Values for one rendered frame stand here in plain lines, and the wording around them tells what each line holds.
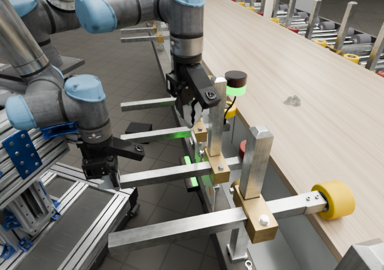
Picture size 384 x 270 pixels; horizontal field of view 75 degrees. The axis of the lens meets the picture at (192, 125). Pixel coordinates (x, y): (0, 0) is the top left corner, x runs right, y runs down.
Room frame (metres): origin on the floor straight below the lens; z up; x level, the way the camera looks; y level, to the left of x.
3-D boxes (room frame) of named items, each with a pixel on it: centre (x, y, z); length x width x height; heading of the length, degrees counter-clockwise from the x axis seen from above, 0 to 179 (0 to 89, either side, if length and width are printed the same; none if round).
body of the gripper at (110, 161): (0.50, 0.24, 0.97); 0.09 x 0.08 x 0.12; 103
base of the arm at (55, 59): (0.92, 0.58, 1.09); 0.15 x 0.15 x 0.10
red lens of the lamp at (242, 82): (0.62, -0.12, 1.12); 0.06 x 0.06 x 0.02
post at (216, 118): (0.61, -0.07, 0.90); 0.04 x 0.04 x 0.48; 13
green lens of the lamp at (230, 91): (0.62, -0.12, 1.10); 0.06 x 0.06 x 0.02
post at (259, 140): (0.37, -0.13, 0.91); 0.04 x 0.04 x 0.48; 13
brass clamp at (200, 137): (0.83, -0.02, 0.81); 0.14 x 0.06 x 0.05; 13
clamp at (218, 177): (0.59, -0.08, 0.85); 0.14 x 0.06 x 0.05; 13
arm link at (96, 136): (0.50, 0.24, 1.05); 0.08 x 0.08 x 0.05
